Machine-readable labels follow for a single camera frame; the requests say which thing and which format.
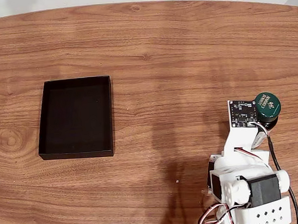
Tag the camera board on white mount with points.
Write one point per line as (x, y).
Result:
(240, 137)

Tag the black shallow box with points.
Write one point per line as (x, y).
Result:
(74, 121)

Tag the green-capped pill bottle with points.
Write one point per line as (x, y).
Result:
(267, 105)

